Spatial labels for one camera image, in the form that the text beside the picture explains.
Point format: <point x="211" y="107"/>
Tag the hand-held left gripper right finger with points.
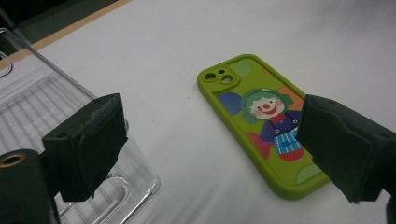
<point x="348" y="146"/>

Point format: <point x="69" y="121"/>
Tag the clear plastic tray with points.
<point x="34" y="105"/>

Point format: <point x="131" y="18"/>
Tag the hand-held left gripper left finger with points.
<point x="87" y="149"/>

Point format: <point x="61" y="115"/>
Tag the green clown phone case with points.
<point x="249" y="118"/>

